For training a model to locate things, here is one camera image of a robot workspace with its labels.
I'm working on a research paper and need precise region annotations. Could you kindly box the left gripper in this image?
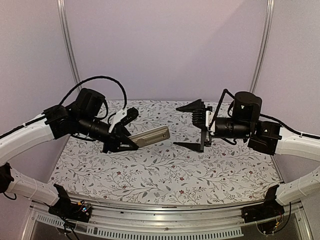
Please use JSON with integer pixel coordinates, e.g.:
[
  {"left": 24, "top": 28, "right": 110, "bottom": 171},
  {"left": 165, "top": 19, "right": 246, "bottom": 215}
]
[{"left": 77, "top": 112, "right": 139, "bottom": 154}]

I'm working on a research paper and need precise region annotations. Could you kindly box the beige remote control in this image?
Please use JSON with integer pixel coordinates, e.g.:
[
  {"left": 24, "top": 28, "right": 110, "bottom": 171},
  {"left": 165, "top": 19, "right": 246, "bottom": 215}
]
[{"left": 129, "top": 125, "right": 170, "bottom": 148}]

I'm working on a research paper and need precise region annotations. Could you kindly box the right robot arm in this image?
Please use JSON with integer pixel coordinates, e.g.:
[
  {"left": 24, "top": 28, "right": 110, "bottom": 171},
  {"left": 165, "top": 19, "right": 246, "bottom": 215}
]
[{"left": 176, "top": 89, "right": 320, "bottom": 161}]

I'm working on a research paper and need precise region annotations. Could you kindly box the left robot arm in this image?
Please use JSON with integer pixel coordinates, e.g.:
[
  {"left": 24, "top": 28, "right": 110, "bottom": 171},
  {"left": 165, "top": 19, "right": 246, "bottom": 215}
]
[{"left": 0, "top": 88, "right": 139, "bottom": 217}]

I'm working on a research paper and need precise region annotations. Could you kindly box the floral tablecloth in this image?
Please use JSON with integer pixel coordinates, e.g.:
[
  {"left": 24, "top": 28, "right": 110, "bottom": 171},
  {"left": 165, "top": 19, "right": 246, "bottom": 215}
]
[{"left": 49, "top": 100, "right": 282, "bottom": 205}]

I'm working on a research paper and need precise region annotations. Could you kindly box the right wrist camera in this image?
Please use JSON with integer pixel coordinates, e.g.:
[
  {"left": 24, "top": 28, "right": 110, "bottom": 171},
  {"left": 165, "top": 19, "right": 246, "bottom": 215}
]
[{"left": 205, "top": 110, "right": 216, "bottom": 133}]

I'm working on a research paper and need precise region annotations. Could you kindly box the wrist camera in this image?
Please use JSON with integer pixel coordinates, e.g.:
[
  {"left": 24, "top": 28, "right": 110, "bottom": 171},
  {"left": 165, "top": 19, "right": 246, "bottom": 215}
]
[
  {"left": 107, "top": 108, "right": 127, "bottom": 133},
  {"left": 205, "top": 110, "right": 216, "bottom": 133}
]

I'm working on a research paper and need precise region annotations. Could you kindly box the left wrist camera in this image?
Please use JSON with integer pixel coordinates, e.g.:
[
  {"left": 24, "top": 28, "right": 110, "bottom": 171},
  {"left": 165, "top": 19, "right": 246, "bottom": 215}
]
[{"left": 107, "top": 108, "right": 127, "bottom": 133}]

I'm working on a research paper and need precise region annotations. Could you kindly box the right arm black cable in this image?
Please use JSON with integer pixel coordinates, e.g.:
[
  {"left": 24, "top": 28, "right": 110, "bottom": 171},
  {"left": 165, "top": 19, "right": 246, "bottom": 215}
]
[{"left": 208, "top": 88, "right": 237, "bottom": 128}]

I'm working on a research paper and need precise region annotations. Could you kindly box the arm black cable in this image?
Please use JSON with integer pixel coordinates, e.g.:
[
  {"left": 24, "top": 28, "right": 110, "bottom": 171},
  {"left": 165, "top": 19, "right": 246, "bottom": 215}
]
[
  {"left": 208, "top": 88, "right": 237, "bottom": 128},
  {"left": 58, "top": 76, "right": 127, "bottom": 111}
]

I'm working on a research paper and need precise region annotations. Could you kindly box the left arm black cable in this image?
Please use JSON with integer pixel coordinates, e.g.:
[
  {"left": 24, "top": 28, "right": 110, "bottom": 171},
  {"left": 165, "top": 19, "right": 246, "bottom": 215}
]
[{"left": 58, "top": 76, "right": 127, "bottom": 111}]

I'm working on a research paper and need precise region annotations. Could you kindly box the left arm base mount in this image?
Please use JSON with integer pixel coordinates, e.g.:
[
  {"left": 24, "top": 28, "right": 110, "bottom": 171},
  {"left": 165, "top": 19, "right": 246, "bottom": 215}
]
[{"left": 48, "top": 184, "right": 92, "bottom": 223}]

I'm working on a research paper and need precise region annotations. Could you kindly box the aluminium front rail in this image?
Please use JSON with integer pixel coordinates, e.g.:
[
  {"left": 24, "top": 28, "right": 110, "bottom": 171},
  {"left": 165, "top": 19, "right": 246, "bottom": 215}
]
[{"left": 22, "top": 194, "right": 315, "bottom": 240}]

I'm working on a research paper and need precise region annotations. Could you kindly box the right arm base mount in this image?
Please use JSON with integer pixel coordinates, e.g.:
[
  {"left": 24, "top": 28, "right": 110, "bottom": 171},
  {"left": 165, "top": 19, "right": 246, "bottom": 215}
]
[{"left": 241, "top": 184, "right": 285, "bottom": 235}]

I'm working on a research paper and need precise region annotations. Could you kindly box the left aluminium frame post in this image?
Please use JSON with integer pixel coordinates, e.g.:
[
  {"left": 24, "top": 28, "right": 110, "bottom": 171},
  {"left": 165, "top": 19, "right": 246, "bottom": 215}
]
[{"left": 56, "top": 0, "right": 81, "bottom": 84}]

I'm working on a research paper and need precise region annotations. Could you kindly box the aluminium frame post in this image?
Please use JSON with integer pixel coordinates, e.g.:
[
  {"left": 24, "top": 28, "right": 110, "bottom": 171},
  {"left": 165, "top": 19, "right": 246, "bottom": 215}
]
[
  {"left": 56, "top": 0, "right": 81, "bottom": 84},
  {"left": 249, "top": 0, "right": 275, "bottom": 94}
]

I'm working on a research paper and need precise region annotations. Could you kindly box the right aluminium frame post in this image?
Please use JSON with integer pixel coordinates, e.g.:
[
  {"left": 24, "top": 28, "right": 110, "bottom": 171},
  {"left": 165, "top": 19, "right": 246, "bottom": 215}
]
[{"left": 249, "top": 0, "right": 275, "bottom": 94}]

